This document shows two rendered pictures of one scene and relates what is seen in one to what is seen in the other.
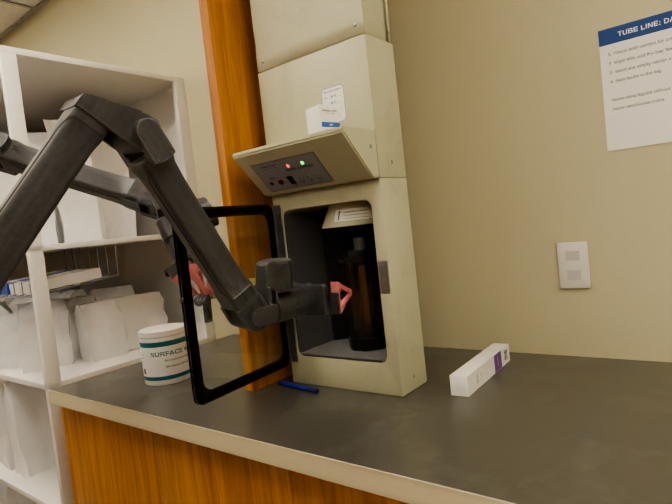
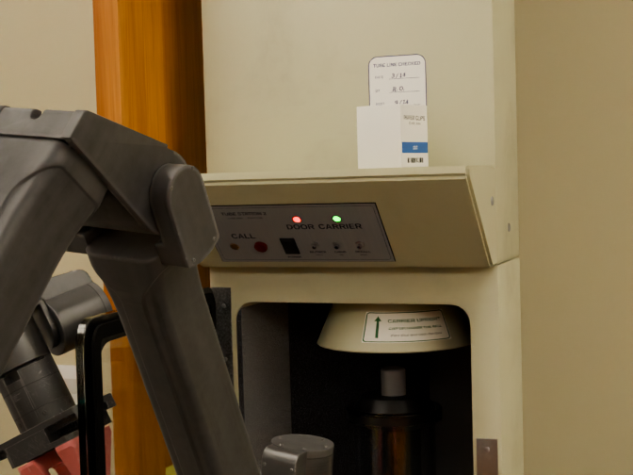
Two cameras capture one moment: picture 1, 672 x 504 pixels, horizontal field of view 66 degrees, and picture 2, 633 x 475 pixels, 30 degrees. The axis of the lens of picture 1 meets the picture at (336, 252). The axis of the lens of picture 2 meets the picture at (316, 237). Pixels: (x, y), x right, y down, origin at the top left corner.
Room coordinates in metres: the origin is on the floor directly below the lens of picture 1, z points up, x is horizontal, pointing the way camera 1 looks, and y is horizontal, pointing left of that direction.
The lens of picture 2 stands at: (0.03, 0.41, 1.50)
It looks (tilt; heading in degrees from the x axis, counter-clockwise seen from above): 3 degrees down; 343
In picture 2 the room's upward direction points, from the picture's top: 2 degrees counter-clockwise
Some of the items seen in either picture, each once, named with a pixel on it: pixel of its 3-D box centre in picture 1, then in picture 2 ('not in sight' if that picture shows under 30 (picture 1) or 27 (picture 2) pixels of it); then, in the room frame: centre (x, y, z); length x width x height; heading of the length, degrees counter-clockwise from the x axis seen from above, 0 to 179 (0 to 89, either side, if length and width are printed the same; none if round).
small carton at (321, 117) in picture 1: (323, 121); (392, 137); (1.11, 0.00, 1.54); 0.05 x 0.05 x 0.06; 37
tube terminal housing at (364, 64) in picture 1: (356, 221); (384, 330); (1.30, -0.06, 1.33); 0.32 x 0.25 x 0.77; 52
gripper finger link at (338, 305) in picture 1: (333, 295); not in sight; (1.13, 0.02, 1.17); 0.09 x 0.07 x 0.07; 142
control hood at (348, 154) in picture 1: (302, 165); (326, 220); (1.15, 0.05, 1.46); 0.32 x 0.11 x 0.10; 52
